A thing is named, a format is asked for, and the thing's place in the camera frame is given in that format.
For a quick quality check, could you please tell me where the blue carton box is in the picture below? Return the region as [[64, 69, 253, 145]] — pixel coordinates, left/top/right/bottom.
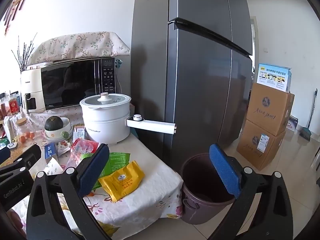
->
[[44, 142, 58, 162]]

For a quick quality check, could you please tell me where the white nut snack wrapper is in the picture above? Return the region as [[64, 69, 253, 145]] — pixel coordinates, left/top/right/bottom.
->
[[57, 140, 71, 156]]

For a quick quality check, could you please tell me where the red clear plastic bag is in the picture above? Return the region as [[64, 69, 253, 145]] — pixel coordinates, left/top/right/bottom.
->
[[66, 138, 100, 168]]

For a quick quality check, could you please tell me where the light blue milk carton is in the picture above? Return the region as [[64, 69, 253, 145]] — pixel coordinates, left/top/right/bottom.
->
[[73, 125, 86, 142]]

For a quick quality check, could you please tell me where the yellow snack pouch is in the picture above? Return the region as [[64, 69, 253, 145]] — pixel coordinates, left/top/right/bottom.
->
[[98, 160, 145, 203]]

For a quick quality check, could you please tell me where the green snack packet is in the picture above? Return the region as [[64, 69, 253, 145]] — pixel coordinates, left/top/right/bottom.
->
[[78, 152, 130, 190]]

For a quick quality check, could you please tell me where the dark purple trash bin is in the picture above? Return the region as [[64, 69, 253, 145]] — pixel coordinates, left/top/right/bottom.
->
[[181, 153, 235, 225]]

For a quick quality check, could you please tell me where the white round gadget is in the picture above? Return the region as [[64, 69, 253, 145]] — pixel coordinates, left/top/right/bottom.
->
[[7, 142, 18, 150]]

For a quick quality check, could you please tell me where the glass jar cork lid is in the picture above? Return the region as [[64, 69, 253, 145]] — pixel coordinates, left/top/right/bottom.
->
[[16, 117, 36, 144]]

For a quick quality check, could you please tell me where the dark green pumpkin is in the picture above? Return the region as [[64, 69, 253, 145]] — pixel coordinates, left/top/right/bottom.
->
[[44, 116, 63, 131]]

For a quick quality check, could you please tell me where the lower cardboard box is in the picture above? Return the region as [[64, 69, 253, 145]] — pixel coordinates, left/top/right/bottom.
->
[[236, 120, 285, 171]]

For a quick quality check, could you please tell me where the cardboard box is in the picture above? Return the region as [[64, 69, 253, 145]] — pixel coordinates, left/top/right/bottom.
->
[[236, 120, 285, 171], [246, 83, 295, 136]]

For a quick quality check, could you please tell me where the red label jar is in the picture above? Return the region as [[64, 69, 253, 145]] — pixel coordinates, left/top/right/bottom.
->
[[9, 98, 20, 115]]

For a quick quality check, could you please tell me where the teal broom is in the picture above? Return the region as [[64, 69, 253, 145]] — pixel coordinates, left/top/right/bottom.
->
[[299, 88, 318, 141]]

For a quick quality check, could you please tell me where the cream air fryer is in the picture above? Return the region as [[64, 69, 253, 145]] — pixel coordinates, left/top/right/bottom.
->
[[21, 68, 46, 113]]

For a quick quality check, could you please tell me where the black microwave oven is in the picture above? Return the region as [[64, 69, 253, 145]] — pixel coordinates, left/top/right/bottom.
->
[[41, 57, 116, 110]]

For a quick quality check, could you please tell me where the upper cardboard box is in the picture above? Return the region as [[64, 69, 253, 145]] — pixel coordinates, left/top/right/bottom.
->
[[246, 83, 295, 136]]

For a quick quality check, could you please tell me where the white electric cooking pot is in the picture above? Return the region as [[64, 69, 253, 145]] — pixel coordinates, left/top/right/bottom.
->
[[80, 92, 176, 145]]

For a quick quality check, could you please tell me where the floral tablecloth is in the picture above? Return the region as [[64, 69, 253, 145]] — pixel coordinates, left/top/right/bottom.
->
[[0, 106, 185, 240]]

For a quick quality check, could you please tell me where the dried twig bunch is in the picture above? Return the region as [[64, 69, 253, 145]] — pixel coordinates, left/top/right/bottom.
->
[[11, 34, 37, 73]]

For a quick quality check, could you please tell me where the blue white printed box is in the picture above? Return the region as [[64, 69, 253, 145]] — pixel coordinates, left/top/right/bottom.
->
[[257, 63, 292, 93]]

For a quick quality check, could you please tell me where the floral microwave cover cloth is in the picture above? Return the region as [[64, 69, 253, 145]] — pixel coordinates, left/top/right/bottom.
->
[[28, 31, 131, 66]]

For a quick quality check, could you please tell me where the grey two-door refrigerator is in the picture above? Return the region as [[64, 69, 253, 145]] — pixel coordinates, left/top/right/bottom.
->
[[131, 0, 252, 171]]

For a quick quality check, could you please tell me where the white bowl green handle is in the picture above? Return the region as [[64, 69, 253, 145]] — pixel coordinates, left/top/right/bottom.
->
[[44, 117, 73, 139]]

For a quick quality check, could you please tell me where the red hanging wall decoration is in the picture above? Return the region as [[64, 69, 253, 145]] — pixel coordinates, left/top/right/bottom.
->
[[3, 0, 25, 36]]

